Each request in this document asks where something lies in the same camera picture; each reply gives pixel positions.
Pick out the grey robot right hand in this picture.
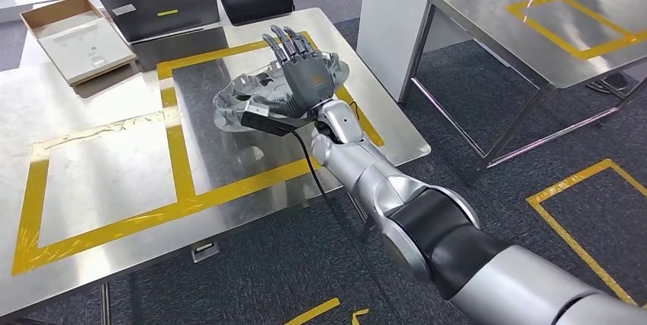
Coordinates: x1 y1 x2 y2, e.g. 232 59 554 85
262 23 336 117

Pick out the grey plastic wheel cover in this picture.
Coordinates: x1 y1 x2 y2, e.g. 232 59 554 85
212 51 351 134

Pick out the steel workbench table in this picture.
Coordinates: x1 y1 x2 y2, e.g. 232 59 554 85
0 6 432 325
399 0 647 185

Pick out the black zipped case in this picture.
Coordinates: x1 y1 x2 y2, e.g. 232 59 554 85
217 0 295 27

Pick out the white cabinet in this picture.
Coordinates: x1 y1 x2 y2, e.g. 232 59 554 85
356 0 478 102

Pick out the dark grey laptop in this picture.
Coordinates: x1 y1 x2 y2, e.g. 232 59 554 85
95 0 231 72

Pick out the small grey socket box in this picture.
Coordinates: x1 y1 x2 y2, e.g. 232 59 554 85
191 241 220 264

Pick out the open cardboard box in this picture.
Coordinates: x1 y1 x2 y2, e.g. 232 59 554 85
20 0 138 87

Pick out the chrome stanchion base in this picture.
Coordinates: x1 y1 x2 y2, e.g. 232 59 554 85
586 72 631 95

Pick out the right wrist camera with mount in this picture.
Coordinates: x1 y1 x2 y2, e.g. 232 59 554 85
240 101 314 137

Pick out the black camera cable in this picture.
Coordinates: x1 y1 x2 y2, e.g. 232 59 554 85
290 129 355 243

